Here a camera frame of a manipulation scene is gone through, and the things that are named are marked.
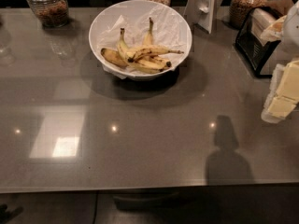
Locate black wire basket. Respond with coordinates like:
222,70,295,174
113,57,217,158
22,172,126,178
235,7,280,78

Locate white round bowl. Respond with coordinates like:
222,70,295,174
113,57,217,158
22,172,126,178
89,0,192,81

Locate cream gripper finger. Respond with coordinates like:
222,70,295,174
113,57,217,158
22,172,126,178
261,97,296,123

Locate white paper liner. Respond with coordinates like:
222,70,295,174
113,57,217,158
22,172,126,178
89,0,192,81

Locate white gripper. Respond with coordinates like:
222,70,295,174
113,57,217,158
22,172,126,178
276,1,299,103

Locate packets in basket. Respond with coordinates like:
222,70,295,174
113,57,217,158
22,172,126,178
250,8,286,46

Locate white folded stand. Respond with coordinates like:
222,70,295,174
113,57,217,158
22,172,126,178
183,0,222,34

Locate curved yellow banana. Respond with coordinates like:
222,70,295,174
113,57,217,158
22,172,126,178
117,28,163,74

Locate right glass jar with granola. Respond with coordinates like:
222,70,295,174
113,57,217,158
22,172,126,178
229,0,267,29

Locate front right yellow banana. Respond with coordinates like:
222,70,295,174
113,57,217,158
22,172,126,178
137,56,172,69

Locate brown spotted left banana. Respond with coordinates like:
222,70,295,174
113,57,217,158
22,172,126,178
101,48,127,68

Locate glass jar with granola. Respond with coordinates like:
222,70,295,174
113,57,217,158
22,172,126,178
26,0,68,28
229,0,267,29

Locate yellow banana with long stem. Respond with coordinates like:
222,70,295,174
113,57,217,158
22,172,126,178
125,45,182,63

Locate left glass jar with granola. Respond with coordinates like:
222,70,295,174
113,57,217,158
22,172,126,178
26,0,68,28

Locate upright back banana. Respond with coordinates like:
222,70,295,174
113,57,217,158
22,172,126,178
143,18,153,45

